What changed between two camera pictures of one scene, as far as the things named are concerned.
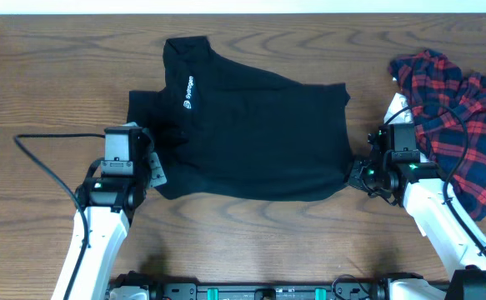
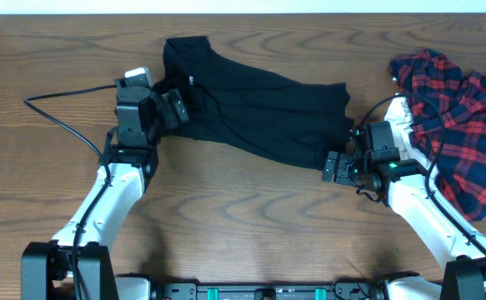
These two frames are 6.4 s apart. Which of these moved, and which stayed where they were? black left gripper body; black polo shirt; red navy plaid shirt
Moved: black polo shirt; black left gripper body
Stayed: red navy plaid shirt
